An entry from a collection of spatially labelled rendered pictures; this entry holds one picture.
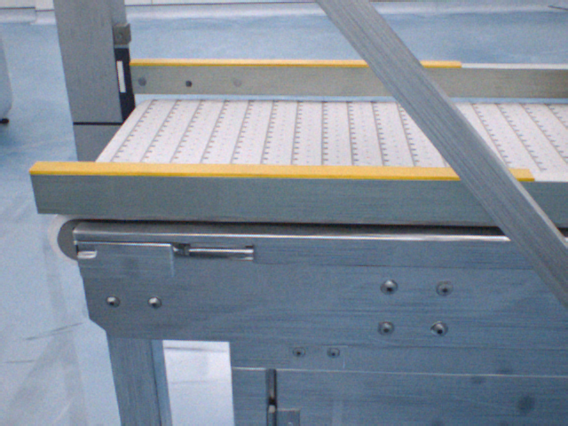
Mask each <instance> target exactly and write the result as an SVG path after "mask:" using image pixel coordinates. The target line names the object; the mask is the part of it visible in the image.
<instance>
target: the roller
mask: <svg viewBox="0 0 568 426"><path fill-rule="evenodd" d="M81 222H87V223H117V222H118V220H115V219H72V220H69V221H67V222H66V223H65V224H63V225H62V226H61V227H60V229H59V233H58V237H57V243H58V246H59V249H60V251H61V252H62V253H64V254H65V255H66V256H68V257H70V258H72V259H74V260H75V261H77V255H78V252H79V249H78V245H75V240H74V235H73V231H74V229H75V228H76V226H77V225H79V223H81Z"/></svg>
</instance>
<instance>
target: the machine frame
mask: <svg viewBox="0 0 568 426"><path fill-rule="evenodd" d="M52 1H53V7H54V12H55V19H56V25H57V30H58V36H59V47H60V53H61V58H62V64H63V70H64V76H65V81H66V87H67V98H68V104H69V109H70V115H71V122H72V123H73V124H72V127H73V132H74V138H75V150H76V155H77V161H79V162H95V161H96V160H97V159H98V158H99V157H100V155H101V154H102V153H103V151H104V150H105V149H106V147H107V146H108V143H109V142H110V141H111V139H113V138H114V136H115V135H116V134H117V132H118V131H119V130H120V128H121V127H122V126H123V122H122V108H121V101H120V92H119V85H118V78H117V70H116V63H115V55H114V49H123V48H129V50H130V46H129V44H115V41H114V26H115V25H116V24H117V23H127V20H126V12H125V5H124V0H52ZM105 333H106V343H107V348H108V355H110V360H111V367H112V372H113V378H114V388H115V395H116V400H117V406H118V412H119V417H120V423H121V426H172V418H171V411H170V395H169V386H168V378H167V370H166V362H165V354H164V345H163V340H138V339H116V338H114V337H113V336H111V335H110V334H108V333H107V332H106V331H105Z"/></svg>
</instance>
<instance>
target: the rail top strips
mask: <svg viewBox="0 0 568 426"><path fill-rule="evenodd" d="M420 63H421V64H422V65H423V67H462V64H461V62H460V61H420ZM129 65H130V66H228V67H369V66H368V64H367V63H366V62H365V61H364V60H260V59H132V60H131V62H130V63H129ZM508 170H509V171H510V172H511V174H512V175H513V176H514V177H515V178H516V180H517V181H535V177H534V175H533V174H532V172H531V171H530V169H508ZM28 174H47V175H108V176H169V177H230V178H351V179H412V180H460V178H459V177H458V176H457V175H456V173H455V172H454V171H453V170H452V167H421V166H357V165H291V164H226V163H162V162H36V163H35V164H33V167H32V168H31V169H30V170H29V171H28Z"/></svg>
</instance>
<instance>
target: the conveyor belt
mask: <svg viewBox="0 0 568 426"><path fill-rule="evenodd" d="M454 104H455V105H456V106H457V107H458V108H459V110H460V111H461V112H462V113H463V115H464V116H465V117H466V118H467V119H468V121H469V123H470V124H471V126H472V127H474V128H475V129H476V130H477V132H478V133H479V134H480V135H481V137H482V138H483V139H484V140H485V142H486V143H487V145H489V147H490V148H491V149H492V150H493V152H494V153H495V154H496V155H498V156H499V158H500V159H501V160H502V161H503V163H504V164H505V165H506V166H507V169H530V171H531V172H568V103H501V102H454ZM96 162H162V163H226V164H291V165H357V166H421V167H451V166H450V165H449V164H448V162H446V161H445V160H444V158H443V157H442V156H441V155H440V154H439V152H438V151H437V150H436V148H435V147H434V146H433V145H432V143H431V142H430V141H429V139H428V138H427V137H426V136H425V135H423V133H422V132H421V131H420V129H419V128H418V127H417V126H416V124H415V122H414V121H413V120H412V118H411V117H410V116H409V115H408V113H407V112H406V111H405V109H404V108H403V107H401V106H400V105H399V103H398V102H397V100H314V99H147V100H146V101H143V102H142V103H140V104H139V105H138V106H137V107H136V109H134V110H133V112H132V113H131V114H130V116H129V117H128V119H127V120H126V121H125V124H124V125H123V126H122V127H121V128H120V130H119V131H118V132H117V134H116V135H115V136H114V138H113V139H111V141H110V142H109V143H108V146H107V147H106V149H105V150H104V151H103V153H102V154H101V155H100V157H99V158H98V159H97V160H96ZM72 219H115V220H118V222H117V223H132V221H133V220H166V221H217V222H267V223H319V224H370V225H471V226H498V225H497V224H496V222H453V221H401V220H349V219H297V218H245V217H143V216H92V215H56V216H55V217H54V218H53V219H52V221H51V222H50V225H49V229H48V238H49V242H50V244H51V247H52V249H53V250H54V252H55V253H56V254H57V255H58V256H59V257H61V258H63V259H64V261H66V262H67V263H69V264H72V265H75V266H78V263H77V261H75V260H74V259H72V258H70V257H68V256H66V255H65V254H64V253H62V252H61V251H60V249H59V246H58V243H57V237H58V233H59V229H60V227H61V226H62V225H63V224H65V223H66V222H67V221H69V220H72Z"/></svg>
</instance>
